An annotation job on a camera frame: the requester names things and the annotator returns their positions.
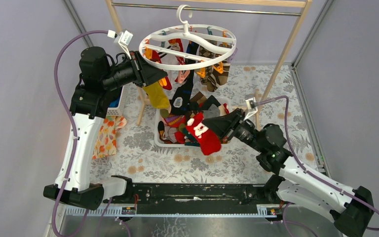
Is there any orange floral cloth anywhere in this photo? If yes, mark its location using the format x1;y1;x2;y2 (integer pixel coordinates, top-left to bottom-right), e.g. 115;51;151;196
92;116;127;159

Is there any white plastic sock bin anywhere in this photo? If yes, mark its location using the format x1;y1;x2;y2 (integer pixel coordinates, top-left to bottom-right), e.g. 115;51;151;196
153;98;235;149

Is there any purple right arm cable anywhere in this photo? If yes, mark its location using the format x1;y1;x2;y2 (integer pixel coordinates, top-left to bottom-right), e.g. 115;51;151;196
256;95;379;232

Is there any yellow mustard sock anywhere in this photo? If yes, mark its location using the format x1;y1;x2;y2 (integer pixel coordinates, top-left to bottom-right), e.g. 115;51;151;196
143;82;170;109

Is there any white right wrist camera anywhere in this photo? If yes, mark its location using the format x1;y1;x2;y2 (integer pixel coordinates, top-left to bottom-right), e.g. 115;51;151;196
244;94;259;120

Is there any white round sock hanger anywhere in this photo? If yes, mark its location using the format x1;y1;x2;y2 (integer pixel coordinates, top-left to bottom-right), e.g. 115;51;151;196
139;4;237;74

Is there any red santa sock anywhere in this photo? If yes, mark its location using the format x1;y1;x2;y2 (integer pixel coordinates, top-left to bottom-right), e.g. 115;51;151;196
186;113;222;156

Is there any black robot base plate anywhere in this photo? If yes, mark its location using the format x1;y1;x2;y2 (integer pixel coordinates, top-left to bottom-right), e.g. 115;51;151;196
112;183;282;204

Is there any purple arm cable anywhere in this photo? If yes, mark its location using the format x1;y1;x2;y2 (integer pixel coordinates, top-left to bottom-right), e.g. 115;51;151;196
51;30;112;237
256;95;379;232

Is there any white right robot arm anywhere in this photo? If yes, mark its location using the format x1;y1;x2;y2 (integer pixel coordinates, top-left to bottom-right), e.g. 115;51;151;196
202;109;374;237

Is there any floral patterned table mat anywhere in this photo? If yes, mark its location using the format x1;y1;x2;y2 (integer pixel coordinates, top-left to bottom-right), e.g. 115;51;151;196
89;64;323;185

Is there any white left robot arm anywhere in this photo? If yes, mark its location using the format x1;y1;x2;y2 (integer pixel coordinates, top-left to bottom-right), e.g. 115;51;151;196
43;46;167;210

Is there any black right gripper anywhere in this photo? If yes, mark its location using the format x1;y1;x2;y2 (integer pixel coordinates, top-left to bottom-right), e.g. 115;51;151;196
201;108;265;152

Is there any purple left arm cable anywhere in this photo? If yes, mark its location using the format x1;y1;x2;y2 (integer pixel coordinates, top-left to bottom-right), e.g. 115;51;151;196
51;30;112;237

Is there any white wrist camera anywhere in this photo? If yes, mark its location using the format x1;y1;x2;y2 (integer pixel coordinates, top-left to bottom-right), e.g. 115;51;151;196
244;94;259;120
107;30;134;59

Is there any white perforated basket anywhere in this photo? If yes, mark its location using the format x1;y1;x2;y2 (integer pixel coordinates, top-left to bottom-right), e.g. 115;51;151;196
107;86;128;117

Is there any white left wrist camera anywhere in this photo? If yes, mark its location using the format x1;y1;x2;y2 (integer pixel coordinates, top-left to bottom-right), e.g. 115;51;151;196
107;30;134;59

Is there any metal hanging rod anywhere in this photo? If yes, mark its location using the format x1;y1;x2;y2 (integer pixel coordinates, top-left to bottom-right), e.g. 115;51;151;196
111;2;301;17

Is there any wooden clothes rack frame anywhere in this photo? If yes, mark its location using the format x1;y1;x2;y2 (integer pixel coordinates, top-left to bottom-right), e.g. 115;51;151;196
103;0;313;130

